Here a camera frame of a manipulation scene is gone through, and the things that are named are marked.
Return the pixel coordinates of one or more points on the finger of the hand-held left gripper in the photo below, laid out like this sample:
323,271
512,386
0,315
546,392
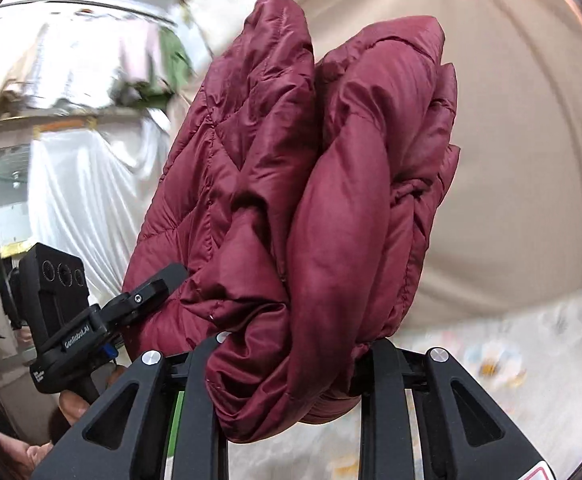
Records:
141,300

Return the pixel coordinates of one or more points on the white hanging garment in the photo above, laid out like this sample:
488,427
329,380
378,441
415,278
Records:
76,60

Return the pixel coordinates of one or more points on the pink hanging garment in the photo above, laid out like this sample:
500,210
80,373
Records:
138,55

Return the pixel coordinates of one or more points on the green hanging garment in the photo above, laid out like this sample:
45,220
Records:
176,60

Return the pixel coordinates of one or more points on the framed mirror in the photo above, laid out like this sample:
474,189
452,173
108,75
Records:
11,195

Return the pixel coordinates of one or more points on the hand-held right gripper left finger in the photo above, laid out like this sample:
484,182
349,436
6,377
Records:
198,400

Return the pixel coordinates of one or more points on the person's left hand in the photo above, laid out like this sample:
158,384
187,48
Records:
73,405

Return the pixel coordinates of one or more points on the maroon quilted jacket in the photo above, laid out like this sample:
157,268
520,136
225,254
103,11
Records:
271,160

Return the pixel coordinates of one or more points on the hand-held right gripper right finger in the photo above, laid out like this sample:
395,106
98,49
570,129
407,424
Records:
383,375

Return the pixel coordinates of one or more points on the white printed blanket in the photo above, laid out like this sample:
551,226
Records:
511,360

